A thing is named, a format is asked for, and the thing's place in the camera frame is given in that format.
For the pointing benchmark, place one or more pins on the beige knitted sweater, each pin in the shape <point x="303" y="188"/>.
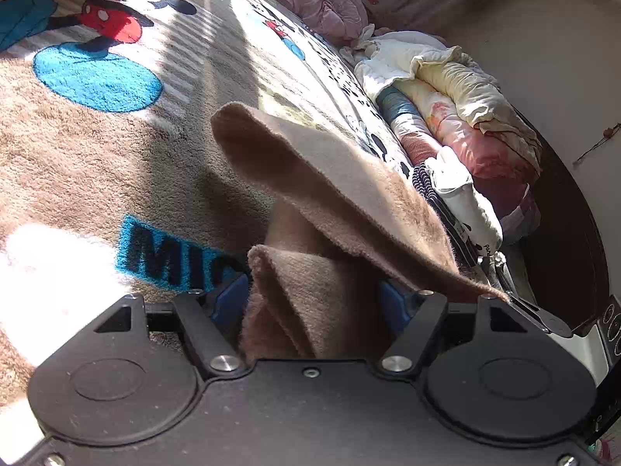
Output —
<point x="341" y="222"/>

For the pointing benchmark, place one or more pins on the striped folded garment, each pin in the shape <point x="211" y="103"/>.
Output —
<point x="424" y="185"/>

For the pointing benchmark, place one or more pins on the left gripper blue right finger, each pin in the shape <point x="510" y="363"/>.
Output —
<point x="395" y="301"/>

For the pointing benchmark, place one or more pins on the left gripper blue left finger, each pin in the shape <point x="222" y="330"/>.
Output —
<point x="230" y="304"/>

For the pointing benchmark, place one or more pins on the Mickey Mouse bed blanket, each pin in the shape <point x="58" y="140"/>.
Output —
<point x="112" y="182"/>

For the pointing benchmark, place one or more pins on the rolled cream floral quilt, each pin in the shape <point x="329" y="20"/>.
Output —
<point x="437" y="96"/>

